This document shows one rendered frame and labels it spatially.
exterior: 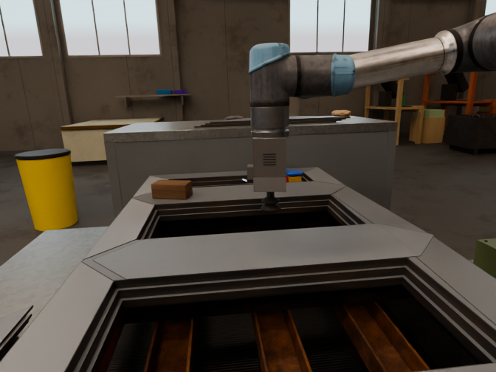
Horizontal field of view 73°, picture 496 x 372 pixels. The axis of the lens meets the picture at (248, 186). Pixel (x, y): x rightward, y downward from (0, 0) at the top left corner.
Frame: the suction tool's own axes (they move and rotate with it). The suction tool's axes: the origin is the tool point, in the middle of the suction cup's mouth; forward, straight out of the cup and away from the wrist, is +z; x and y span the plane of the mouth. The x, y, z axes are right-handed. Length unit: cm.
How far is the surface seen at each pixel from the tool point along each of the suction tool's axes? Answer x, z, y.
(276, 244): 1.1, 8.8, -1.1
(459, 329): 29.0, 12.2, 20.4
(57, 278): -54, 21, -4
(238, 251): -6.9, 8.9, 2.4
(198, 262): -14.1, 8.9, 7.5
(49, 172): -208, 39, -211
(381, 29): 256, -178, -878
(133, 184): -62, 13, -70
